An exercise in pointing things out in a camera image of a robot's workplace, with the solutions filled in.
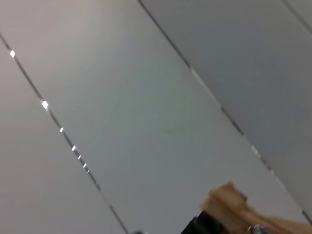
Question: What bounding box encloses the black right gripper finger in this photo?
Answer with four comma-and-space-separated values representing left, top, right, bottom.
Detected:
181, 209, 228, 234
247, 223, 268, 234

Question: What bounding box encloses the khaki canvas food bag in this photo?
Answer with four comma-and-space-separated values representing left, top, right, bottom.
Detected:
198, 180, 312, 234

